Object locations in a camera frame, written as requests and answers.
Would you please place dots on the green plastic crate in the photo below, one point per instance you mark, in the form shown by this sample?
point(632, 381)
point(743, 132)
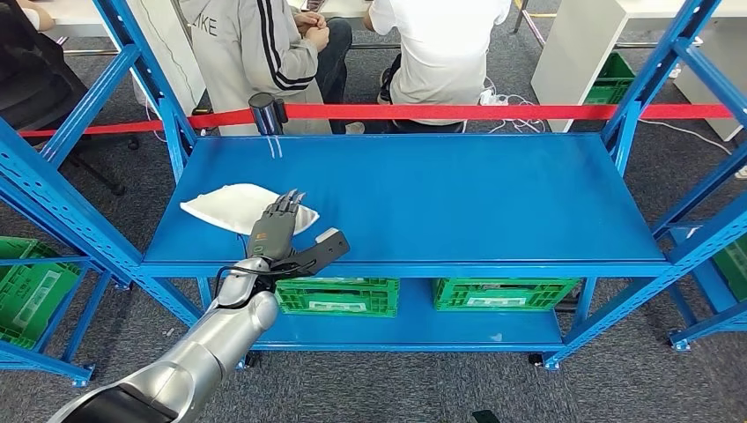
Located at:
point(734, 268)
point(29, 292)
point(338, 298)
point(505, 293)
point(613, 82)

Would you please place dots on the blue metal shelf rack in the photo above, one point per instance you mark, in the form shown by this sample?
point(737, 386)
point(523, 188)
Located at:
point(437, 198)
point(41, 357)
point(706, 280)

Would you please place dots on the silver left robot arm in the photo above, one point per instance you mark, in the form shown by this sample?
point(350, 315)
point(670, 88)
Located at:
point(192, 356)

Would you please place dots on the white desk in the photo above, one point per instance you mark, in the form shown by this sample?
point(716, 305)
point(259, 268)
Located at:
point(163, 52)
point(575, 64)

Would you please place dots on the black robot body edge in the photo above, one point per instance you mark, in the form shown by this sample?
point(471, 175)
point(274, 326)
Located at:
point(485, 417)

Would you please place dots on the red barrier belt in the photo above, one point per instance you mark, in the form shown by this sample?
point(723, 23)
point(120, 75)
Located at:
point(437, 112)

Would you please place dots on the white power strip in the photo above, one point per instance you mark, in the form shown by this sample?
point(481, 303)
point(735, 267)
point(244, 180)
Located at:
point(490, 98)

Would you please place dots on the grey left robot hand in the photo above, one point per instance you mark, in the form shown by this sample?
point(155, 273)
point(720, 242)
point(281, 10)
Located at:
point(271, 233)

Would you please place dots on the black office chair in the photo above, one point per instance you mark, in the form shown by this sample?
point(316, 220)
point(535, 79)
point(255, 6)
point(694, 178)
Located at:
point(96, 169)

